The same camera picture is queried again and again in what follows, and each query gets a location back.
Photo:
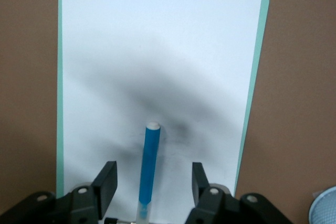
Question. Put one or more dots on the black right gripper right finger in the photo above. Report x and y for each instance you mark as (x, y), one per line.
(200, 184)

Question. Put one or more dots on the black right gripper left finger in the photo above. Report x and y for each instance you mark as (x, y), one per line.
(106, 187)

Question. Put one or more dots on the blue marker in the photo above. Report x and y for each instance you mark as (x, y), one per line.
(149, 161)

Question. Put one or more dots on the light blue mesh pen cup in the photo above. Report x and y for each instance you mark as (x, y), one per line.
(325, 208)

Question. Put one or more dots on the mint green clipboard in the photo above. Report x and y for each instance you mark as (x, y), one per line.
(157, 37)

